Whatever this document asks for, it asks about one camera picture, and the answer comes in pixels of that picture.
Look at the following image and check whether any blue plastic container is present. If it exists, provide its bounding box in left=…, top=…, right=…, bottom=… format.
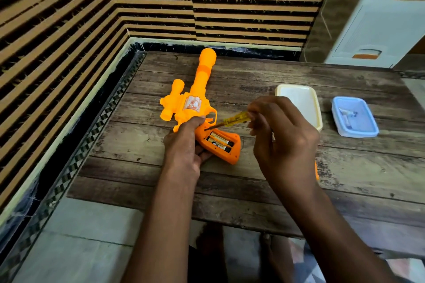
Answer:
left=331, top=96, right=379, bottom=138

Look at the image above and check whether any person's left forearm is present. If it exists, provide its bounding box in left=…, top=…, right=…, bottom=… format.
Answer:
left=122, top=173, right=200, bottom=283

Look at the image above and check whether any cream plastic container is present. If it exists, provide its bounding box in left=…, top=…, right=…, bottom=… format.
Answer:
left=275, top=84, right=323, bottom=133

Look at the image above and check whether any person's left hand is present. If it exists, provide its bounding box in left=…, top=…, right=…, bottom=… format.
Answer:
left=163, top=116, right=213, bottom=188

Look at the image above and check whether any small white part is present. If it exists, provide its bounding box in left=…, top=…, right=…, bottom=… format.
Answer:
left=339, top=109, right=359, bottom=128

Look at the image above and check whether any white plastic drawer cabinet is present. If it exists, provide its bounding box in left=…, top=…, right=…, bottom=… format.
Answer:
left=325, top=0, right=425, bottom=68

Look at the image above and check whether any person's right hand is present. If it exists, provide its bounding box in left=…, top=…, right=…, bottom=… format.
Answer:
left=247, top=95, right=321, bottom=194

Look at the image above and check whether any patterned clothing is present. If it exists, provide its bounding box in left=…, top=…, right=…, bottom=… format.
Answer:
left=288, top=239, right=336, bottom=283

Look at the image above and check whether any person's right forearm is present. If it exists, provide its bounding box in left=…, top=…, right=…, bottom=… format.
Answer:
left=276, top=185, right=400, bottom=283

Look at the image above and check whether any person's right foot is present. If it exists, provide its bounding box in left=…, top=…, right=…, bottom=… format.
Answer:
left=259, top=233, right=295, bottom=283

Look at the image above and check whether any black battery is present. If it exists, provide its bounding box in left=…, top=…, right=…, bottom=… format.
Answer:
left=206, top=137, right=230, bottom=153
left=210, top=132, right=234, bottom=147

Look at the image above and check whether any yellow handled screwdriver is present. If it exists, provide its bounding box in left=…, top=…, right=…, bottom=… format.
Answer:
left=204, top=111, right=253, bottom=131

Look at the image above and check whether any orange plastic toy gun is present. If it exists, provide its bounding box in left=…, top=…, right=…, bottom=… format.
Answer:
left=160, top=48, right=241, bottom=165

